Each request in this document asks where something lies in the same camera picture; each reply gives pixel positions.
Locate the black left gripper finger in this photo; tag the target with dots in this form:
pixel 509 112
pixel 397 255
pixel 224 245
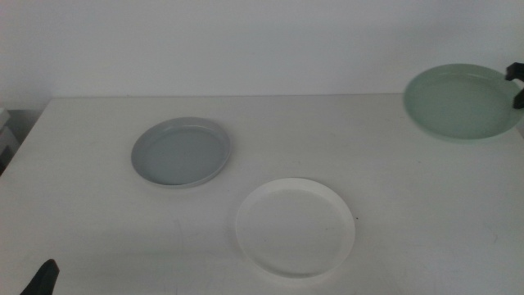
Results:
pixel 43 280

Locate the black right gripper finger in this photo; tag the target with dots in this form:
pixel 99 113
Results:
pixel 520 99
pixel 516 71

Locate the pale green shallow bowl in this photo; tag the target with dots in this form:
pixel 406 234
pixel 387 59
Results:
pixel 458 106

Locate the grey shallow bowl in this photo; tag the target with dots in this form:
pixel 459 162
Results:
pixel 180 153

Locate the white shallow bowl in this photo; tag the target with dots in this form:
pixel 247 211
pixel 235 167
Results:
pixel 294 229

